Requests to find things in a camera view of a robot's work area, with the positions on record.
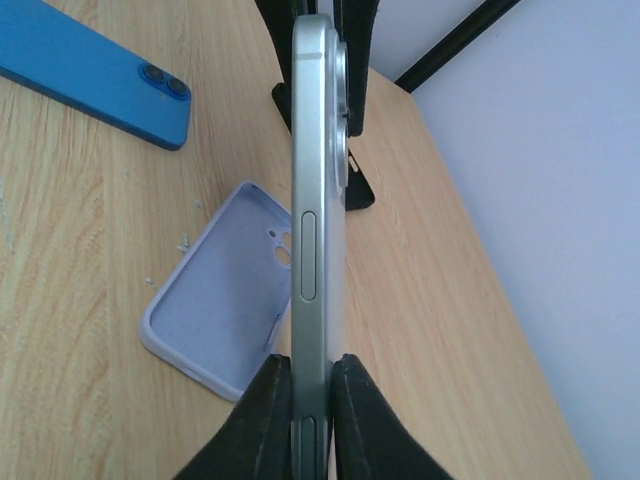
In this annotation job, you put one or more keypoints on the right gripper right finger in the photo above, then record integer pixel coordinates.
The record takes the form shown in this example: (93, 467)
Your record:
(370, 440)

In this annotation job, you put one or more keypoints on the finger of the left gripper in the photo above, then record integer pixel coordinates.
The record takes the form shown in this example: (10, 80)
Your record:
(354, 20)
(279, 17)

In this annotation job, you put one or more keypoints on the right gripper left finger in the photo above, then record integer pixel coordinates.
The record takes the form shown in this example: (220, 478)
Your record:
(254, 441)

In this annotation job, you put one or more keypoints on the silver white phone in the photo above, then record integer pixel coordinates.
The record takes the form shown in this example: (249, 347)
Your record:
(319, 180)

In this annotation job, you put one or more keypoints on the lilac phone case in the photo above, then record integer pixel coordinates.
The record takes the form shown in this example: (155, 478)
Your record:
(220, 313)

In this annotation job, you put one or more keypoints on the black phone case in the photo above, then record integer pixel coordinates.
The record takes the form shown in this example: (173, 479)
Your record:
(357, 192)

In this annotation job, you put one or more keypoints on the blue phone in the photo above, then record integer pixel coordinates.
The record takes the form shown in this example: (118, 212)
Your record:
(51, 53)

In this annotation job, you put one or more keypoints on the black aluminium frame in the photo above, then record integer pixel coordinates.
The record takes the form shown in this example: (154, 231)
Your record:
(475, 24)

